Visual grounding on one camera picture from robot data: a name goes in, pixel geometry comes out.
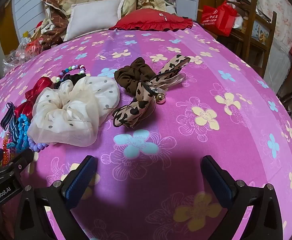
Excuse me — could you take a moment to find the red shopping bag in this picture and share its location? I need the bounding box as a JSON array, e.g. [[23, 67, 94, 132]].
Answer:
[[201, 1, 238, 37]]

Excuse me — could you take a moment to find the pink floral bedsheet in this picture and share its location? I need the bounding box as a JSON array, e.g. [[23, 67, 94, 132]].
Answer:
[[0, 21, 292, 240]]

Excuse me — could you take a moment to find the white polka dot scrunchie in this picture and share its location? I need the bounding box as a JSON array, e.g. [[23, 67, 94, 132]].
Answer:
[[27, 76, 120, 148]]

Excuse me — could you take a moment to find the black scrunchie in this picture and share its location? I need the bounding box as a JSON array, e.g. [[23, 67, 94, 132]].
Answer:
[[53, 74, 86, 89]]

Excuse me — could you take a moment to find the white floral cloth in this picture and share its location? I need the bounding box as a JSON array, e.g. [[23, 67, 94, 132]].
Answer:
[[257, 0, 292, 45]]

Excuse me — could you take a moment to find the wooden chair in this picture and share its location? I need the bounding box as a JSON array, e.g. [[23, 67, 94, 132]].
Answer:
[[226, 0, 278, 73]]

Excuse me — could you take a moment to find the blue bead bracelet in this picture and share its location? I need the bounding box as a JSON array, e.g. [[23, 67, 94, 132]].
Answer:
[[16, 114, 32, 153]]

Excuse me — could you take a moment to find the leopard print bow hair tie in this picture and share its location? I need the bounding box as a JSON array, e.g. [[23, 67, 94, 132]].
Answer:
[[112, 54, 191, 128]]

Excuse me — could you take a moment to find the red satin bow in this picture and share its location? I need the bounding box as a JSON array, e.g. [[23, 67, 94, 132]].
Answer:
[[14, 77, 54, 119]]

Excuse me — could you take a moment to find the orange bead bracelet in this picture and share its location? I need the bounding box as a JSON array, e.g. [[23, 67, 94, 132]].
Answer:
[[1, 134, 14, 165]]

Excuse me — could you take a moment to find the white pillow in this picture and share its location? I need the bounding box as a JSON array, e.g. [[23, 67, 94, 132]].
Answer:
[[63, 0, 125, 42]]

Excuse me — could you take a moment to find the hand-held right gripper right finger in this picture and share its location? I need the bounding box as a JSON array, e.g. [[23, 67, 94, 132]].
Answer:
[[200, 155, 284, 240]]

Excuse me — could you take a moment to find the multicolour bead bracelet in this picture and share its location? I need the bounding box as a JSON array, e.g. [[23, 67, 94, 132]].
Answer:
[[56, 65, 86, 83]]

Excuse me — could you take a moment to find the brown scrunchie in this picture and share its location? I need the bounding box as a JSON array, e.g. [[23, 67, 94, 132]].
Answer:
[[114, 57, 156, 97]]

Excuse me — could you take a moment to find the red ruffled pillow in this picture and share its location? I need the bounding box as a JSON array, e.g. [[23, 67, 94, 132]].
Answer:
[[110, 8, 193, 32]]

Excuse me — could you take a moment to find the pile of plastic bags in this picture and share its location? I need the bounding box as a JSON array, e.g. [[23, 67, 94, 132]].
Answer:
[[3, 31, 46, 68]]

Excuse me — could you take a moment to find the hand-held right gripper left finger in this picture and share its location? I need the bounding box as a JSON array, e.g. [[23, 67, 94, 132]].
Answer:
[[11, 155, 98, 240]]

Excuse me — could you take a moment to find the navy striped hair bow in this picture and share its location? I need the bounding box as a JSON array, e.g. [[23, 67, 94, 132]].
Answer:
[[0, 102, 19, 143]]

